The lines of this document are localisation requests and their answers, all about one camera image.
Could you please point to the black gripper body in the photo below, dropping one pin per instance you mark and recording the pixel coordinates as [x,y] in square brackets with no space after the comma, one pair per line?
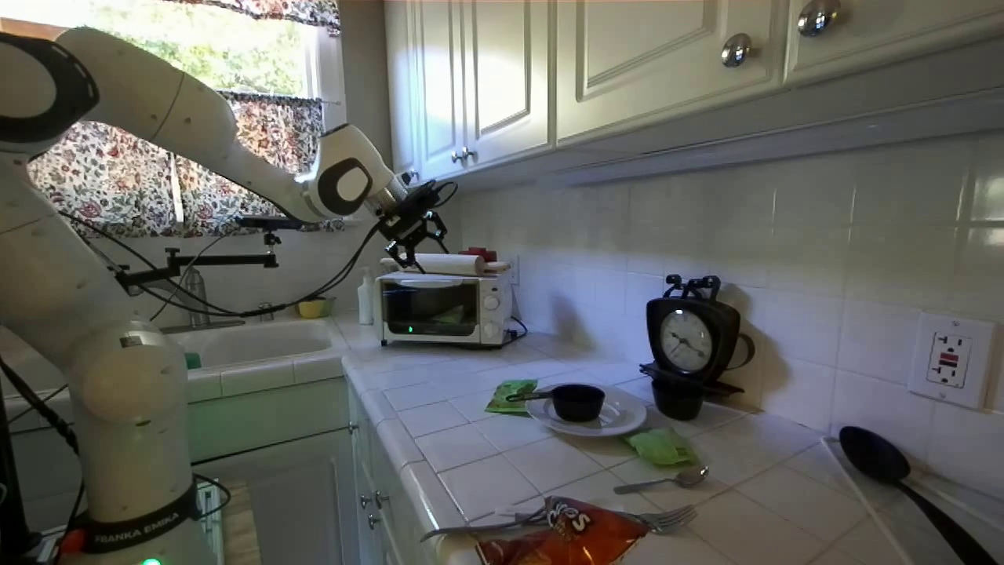
[412,215]

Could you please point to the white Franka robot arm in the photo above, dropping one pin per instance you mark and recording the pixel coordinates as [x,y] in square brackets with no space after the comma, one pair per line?
[115,420]

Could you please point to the white toaster oven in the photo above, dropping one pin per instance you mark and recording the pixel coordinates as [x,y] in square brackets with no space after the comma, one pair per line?
[496,310]

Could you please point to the white upper cabinet door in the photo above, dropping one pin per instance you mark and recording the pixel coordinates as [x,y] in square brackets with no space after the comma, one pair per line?
[507,72]
[919,27]
[428,72]
[647,52]

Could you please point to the red plastic container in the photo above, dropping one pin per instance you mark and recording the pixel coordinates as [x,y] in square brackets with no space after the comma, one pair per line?
[481,257]

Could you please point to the white soap bottle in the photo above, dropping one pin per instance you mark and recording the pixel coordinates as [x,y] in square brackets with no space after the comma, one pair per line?
[367,304]

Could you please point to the small yellow dish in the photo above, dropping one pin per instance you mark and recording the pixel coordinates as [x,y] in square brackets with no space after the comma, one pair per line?
[312,310]

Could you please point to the white kitchen sink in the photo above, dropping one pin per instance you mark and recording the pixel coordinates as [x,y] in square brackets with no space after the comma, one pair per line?
[261,346]

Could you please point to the green pistachio snack bag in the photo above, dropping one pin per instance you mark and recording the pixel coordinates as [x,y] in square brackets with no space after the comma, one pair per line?
[510,396]

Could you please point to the metal sink faucet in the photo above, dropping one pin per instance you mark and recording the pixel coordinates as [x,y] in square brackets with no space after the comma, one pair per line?
[195,300]

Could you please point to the teal dish sponge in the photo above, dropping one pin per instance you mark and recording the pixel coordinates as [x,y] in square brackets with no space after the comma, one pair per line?
[193,359]

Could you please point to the floral window valance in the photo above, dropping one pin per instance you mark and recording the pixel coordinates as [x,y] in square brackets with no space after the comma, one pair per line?
[282,11]

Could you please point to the white counter base cabinet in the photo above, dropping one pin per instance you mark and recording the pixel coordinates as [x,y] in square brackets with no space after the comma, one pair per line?
[379,502]

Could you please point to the white round plate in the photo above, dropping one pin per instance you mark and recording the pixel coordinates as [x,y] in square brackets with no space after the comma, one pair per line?
[617,423]

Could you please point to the black dial kitchen scale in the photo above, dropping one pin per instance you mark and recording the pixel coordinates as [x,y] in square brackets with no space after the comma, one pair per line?
[686,339]

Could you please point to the white sink base cabinet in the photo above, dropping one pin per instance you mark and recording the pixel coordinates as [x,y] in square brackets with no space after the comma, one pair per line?
[270,490]

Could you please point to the floral window curtain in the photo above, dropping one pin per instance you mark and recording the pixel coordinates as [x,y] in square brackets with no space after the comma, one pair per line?
[127,177]

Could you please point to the small black cup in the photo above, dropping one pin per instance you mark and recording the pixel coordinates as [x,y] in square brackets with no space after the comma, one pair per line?
[679,399]

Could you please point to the green folded cloth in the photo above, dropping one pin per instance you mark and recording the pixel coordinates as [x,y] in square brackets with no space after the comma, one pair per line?
[660,448]

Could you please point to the orange chips bag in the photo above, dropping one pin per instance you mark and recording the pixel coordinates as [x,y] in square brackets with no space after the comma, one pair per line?
[568,537]

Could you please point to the metal spoon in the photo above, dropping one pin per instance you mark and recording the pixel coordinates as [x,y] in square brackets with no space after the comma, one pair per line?
[686,477]

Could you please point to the round metal cabinet knob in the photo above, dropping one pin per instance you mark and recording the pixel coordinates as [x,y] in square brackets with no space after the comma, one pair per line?
[817,16]
[735,52]

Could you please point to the metal fork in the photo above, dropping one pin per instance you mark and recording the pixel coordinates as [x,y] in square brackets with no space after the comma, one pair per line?
[670,518]

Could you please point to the black ladle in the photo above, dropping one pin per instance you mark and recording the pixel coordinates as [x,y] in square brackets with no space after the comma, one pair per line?
[874,457]

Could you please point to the black stereo camera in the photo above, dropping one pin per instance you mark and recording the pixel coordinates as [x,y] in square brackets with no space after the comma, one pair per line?
[270,225]

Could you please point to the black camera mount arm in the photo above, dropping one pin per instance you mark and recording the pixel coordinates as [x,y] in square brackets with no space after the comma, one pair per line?
[208,265]

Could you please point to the white wall power outlet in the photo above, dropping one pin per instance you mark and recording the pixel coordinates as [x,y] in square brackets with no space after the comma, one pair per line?
[947,361]

